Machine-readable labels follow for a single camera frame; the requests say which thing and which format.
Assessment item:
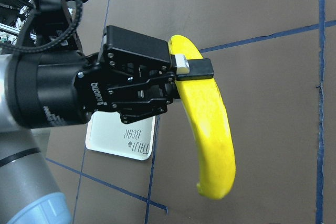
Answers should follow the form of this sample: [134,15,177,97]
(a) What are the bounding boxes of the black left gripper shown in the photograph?
[5,0,173,130]

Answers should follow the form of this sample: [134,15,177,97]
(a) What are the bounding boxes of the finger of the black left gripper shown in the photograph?
[174,54,214,81]

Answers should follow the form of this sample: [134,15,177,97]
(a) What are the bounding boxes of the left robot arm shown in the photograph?
[1,0,214,223]

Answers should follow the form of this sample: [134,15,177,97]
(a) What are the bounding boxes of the white bear tray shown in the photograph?
[85,112,155,161]

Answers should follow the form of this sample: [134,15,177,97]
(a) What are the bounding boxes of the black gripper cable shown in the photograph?
[0,0,85,54]

